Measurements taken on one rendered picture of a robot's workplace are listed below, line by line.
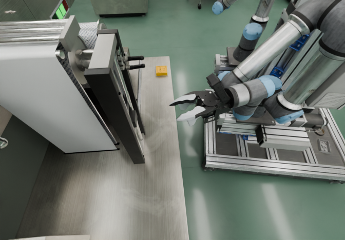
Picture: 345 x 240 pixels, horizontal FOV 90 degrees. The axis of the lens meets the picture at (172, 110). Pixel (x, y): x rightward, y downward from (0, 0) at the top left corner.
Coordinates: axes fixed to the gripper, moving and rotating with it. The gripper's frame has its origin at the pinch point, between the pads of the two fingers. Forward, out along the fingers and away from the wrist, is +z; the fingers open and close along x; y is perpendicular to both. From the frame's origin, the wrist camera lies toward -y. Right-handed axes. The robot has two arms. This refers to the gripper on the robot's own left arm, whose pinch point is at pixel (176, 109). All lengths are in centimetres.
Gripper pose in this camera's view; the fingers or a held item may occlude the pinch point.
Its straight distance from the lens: 53.7
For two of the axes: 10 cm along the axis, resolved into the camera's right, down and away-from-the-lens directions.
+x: -3.4, -6.8, 6.5
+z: -9.4, 2.8, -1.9
